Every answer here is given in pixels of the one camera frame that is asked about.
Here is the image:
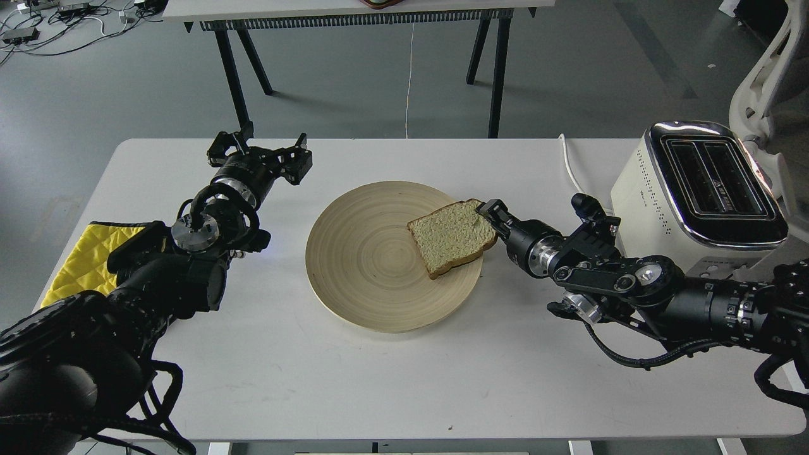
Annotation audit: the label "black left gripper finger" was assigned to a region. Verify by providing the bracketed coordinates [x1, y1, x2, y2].
[206, 131, 251, 168]
[272, 133, 312, 185]

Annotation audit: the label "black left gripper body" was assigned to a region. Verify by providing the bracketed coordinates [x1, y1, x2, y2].
[210, 150, 283, 210]

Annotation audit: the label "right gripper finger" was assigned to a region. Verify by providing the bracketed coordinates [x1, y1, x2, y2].
[475, 199, 525, 241]

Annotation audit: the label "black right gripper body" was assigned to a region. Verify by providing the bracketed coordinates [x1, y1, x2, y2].
[504, 218, 563, 277]

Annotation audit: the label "slice of brown bread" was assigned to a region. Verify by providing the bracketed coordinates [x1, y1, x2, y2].
[406, 198, 498, 280]

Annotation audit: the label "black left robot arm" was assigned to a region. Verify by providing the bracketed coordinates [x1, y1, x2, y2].
[1, 123, 313, 454]

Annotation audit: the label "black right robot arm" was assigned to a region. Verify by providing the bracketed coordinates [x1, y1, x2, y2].
[477, 193, 808, 410]

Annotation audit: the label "cream chrome toaster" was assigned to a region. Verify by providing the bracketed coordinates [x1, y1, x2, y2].
[610, 121, 788, 279]

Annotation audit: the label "round wooden plate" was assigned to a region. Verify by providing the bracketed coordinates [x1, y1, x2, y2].
[305, 181, 484, 333]

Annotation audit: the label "background table with black legs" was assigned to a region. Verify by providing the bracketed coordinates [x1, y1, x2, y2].
[161, 1, 556, 139]

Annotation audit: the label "yellow quilted cloth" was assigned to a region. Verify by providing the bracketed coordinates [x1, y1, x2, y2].
[37, 221, 167, 309]

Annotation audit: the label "white office chair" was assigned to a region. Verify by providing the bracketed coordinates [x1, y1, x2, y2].
[729, 1, 807, 224]

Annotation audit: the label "white toaster power cable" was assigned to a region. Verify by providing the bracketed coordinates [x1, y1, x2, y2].
[559, 133, 612, 214]

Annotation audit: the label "thin white hanging cable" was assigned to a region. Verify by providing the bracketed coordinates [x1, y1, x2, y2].
[404, 23, 416, 139]

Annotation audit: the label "floor cables and power strips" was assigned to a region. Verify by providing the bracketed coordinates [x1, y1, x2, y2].
[0, 0, 169, 64]

